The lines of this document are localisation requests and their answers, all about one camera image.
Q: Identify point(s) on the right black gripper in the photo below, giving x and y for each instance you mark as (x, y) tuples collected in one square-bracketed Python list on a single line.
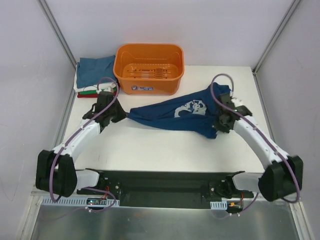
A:
[(221, 122)]

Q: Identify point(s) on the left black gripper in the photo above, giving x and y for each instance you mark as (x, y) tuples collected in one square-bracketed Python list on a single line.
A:
[(115, 111)]

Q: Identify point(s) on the navy blue t-shirt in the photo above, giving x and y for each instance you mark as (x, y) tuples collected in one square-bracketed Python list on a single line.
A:
[(195, 112)]

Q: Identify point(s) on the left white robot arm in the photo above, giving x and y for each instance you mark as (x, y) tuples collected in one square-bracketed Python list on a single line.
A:
[(55, 171)]

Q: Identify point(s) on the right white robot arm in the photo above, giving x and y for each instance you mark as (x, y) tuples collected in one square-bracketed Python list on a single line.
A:
[(283, 174)]

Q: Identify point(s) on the folded green t-shirt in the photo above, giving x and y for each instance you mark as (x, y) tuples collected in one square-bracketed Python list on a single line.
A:
[(92, 92)]

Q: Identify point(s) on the folded red t-shirt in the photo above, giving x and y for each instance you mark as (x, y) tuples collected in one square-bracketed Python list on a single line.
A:
[(92, 95)]

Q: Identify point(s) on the orange plastic basket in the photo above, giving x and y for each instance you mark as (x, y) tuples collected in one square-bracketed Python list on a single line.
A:
[(149, 68)]

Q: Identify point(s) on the folded light blue t-shirt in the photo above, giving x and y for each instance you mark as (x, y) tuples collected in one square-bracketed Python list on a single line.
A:
[(107, 62)]

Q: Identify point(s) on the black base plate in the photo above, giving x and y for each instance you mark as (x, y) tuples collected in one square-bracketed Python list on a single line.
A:
[(158, 189)]

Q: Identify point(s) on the right slotted cable duct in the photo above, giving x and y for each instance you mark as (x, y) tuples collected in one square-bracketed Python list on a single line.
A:
[(225, 205)]

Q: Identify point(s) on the slotted cable duct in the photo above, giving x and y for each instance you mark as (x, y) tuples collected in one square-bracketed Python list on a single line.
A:
[(225, 205), (81, 202)]

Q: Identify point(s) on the left slotted cable duct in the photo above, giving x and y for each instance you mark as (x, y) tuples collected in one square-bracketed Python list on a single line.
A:
[(81, 202)]

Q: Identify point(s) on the right aluminium frame post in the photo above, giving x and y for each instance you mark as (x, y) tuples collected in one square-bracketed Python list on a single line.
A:
[(276, 35)]

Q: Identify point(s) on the aluminium frame post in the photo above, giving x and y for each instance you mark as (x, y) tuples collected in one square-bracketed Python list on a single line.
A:
[(57, 31), (276, 35)]

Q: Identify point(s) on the left aluminium frame post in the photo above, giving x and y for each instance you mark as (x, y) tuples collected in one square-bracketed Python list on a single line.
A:
[(57, 31)]

